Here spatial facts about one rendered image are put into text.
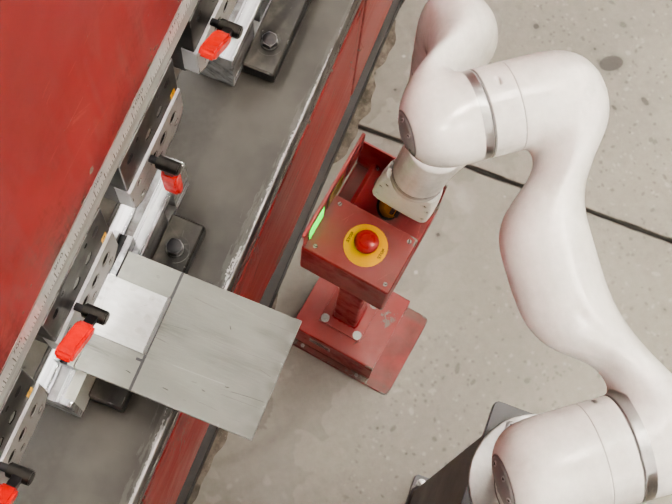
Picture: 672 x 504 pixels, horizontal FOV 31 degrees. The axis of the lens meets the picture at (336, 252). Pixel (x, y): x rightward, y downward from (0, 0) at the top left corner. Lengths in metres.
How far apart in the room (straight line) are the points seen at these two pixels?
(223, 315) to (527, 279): 0.55
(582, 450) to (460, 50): 0.45
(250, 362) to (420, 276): 1.13
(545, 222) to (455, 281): 1.50
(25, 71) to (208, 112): 0.93
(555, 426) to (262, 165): 0.78
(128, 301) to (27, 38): 0.77
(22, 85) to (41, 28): 0.05
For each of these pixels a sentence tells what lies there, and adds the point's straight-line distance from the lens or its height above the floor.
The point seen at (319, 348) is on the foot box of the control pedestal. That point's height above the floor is 0.05.
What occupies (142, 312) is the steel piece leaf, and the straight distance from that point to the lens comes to 1.73.
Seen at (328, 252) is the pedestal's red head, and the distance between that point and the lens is 1.98.
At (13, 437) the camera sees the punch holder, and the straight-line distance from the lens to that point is 1.47.
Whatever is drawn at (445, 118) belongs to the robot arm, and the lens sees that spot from 1.31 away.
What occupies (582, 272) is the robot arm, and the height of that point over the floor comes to 1.44.
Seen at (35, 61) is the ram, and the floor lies 1.73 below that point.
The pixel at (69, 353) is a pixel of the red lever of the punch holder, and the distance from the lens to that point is 1.41.
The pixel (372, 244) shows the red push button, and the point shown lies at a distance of 1.95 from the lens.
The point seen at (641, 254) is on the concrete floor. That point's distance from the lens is 2.91.
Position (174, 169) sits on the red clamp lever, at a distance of 1.52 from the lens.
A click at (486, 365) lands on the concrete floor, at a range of 2.77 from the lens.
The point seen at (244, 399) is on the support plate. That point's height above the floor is 1.00.
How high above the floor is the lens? 2.68
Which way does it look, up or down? 74 degrees down
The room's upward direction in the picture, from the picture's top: 10 degrees clockwise
